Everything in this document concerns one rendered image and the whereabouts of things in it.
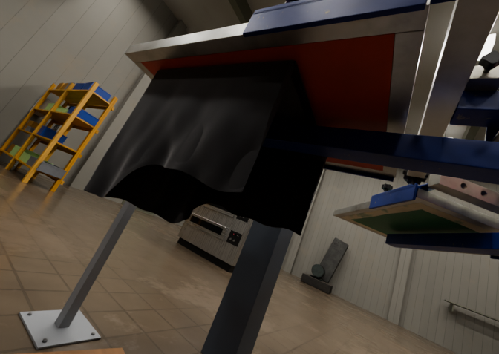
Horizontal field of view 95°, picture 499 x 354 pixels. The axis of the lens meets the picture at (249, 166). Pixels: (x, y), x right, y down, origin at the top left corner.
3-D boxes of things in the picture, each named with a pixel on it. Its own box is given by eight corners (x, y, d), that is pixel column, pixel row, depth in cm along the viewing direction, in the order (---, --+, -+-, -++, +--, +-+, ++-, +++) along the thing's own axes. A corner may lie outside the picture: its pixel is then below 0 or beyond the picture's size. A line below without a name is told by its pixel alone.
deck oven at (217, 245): (165, 238, 424) (209, 151, 477) (203, 248, 509) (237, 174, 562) (222, 272, 339) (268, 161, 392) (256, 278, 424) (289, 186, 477)
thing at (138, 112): (81, 188, 61) (160, 68, 73) (95, 194, 64) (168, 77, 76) (203, 258, 36) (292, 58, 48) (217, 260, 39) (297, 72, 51)
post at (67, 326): (18, 314, 86) (148, 108, 113) (77, 310, 103) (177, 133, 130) (36, 349, 74) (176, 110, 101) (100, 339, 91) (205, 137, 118)
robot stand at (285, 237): (220, 346, 127) (292, 158, 160) (246, 368, 116) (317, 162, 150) (200, 352, 113) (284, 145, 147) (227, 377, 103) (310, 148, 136)
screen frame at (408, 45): (124, 53, 74) (131, 44, 75) (220, 146, 120) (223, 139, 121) (429, 4, 31) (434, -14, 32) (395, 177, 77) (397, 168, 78)
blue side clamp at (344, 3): (241, 33, 46) (255, 10, 48) (252, 53, 50) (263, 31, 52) (425, 3, 30) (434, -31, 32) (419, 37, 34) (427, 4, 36)
